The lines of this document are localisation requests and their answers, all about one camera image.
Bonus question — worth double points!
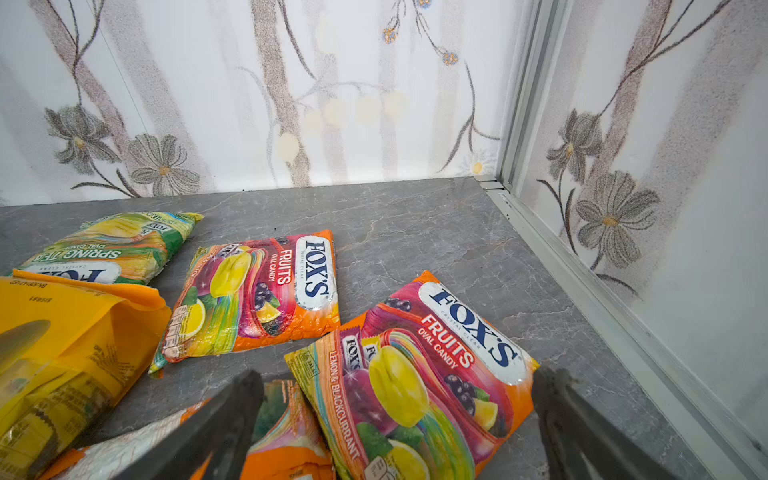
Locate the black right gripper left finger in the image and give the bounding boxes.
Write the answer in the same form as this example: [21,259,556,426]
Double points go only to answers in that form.
[117,370,265,479]

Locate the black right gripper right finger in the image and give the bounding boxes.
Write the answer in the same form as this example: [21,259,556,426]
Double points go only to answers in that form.
[532,367,674,479]

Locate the orange snack bag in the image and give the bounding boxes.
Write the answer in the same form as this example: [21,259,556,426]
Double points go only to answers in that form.
[42,380,335,479]

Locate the yellow mango snack bag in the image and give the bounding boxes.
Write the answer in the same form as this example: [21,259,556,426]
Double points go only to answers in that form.
[1,270,171,479]

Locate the Fox's fruits candy bag far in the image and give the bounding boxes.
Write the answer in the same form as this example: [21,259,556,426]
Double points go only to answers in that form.
[148,230,341,376]

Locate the fox's fruits candy bag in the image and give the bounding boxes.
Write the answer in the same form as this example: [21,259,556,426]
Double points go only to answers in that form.
[148,230,341,376]
[286,272,539,479]

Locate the Fox's fruits candy bag near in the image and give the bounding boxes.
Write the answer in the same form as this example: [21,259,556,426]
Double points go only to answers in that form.
[286,272,539,479]

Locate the green Fox's spring tea bag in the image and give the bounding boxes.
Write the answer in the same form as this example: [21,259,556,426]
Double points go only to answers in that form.
[18,212,203,285]

